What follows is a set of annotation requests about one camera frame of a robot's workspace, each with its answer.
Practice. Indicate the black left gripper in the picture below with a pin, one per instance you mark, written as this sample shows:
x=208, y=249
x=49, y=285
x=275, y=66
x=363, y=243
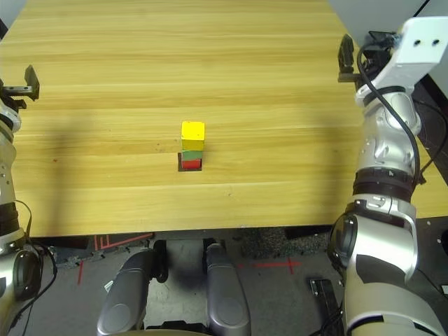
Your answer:
x=14, y=96

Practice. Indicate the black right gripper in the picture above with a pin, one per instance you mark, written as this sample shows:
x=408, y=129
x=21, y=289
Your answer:
x=372, y=59

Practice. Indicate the yellow wooden block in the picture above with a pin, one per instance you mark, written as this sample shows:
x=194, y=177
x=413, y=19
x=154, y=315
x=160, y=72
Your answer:
x=192, y=134

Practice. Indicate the green wooden block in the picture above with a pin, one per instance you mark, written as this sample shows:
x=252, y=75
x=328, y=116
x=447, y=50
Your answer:
x=192, y=155

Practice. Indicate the red wooden block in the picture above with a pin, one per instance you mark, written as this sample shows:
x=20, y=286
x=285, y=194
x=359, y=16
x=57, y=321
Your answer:
x=192, y=164

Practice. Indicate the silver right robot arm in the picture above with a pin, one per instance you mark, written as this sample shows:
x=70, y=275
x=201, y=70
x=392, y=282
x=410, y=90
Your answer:
x=385, y=140

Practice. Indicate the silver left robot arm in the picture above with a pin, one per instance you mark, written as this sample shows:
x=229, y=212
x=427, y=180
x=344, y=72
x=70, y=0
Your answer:
x=14, y=266

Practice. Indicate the thin black stand pole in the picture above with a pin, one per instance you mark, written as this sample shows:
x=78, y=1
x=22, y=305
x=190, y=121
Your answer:
x=421, y=7

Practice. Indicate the black square tape marker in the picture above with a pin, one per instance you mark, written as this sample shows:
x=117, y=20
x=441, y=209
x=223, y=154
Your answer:
x=190, y=170

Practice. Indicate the short red tape strip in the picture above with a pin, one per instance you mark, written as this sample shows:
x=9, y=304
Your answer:
x=80, y=274

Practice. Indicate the dark speckled foam mat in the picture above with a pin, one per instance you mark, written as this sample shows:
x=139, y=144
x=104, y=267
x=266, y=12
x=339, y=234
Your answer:
x=266, y=241

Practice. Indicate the grey robot left leg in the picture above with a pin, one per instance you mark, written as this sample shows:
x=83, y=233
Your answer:
x=124, y=290

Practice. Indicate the grey robot leg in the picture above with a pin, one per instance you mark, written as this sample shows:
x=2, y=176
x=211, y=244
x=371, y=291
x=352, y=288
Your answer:
x=124, y=290
x=225, y=290

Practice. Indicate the black flat floor device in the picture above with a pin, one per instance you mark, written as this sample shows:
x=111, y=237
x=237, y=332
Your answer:
x=323, y=295

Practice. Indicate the small white box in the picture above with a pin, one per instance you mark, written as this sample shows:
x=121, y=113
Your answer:
x=445, y=288

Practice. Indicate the grey robot right leg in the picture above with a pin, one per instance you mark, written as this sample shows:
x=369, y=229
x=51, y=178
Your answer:
x=225, y=290

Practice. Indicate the black robot waist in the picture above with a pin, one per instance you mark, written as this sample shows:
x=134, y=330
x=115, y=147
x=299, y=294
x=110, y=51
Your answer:
x=175, y=330

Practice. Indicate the black stand base plate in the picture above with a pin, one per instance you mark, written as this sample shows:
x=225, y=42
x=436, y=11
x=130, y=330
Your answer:
x=379, y=35

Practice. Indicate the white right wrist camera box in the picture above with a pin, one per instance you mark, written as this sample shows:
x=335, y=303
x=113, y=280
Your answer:
x=420, y=45

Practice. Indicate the black table frame bar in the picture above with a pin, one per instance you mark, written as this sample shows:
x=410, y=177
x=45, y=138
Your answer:
x=63, y=242

